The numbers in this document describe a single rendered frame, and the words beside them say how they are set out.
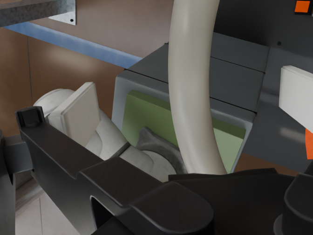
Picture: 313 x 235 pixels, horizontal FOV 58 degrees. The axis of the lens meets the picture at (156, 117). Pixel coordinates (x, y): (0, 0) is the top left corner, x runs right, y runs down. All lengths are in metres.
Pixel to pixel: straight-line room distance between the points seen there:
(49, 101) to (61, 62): 1.38
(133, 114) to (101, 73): 1.09
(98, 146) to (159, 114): 0.21
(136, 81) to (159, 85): 0.06
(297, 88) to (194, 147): 0.08
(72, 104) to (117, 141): 0.50
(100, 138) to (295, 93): 0.50
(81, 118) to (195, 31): 0.09
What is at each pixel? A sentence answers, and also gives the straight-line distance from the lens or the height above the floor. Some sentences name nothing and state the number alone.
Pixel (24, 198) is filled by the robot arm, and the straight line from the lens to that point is 0.56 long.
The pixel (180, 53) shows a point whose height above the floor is 1.28.
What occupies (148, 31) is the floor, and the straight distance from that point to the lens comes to 1.63.
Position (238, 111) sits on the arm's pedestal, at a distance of 0.77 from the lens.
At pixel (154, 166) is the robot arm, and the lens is 0.69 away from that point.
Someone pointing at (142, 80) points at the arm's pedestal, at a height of 0.77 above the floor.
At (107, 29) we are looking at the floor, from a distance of 1.75.
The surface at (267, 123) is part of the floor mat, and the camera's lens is 1.63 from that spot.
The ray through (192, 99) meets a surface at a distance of 0.20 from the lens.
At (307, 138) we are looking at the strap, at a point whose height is 0.02.
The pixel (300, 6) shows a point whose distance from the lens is 1.44.
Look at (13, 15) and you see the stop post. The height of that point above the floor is 0.41.
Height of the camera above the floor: 1.46
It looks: 54 degrees down
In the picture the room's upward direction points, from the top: 139 degrees counter-clockwise
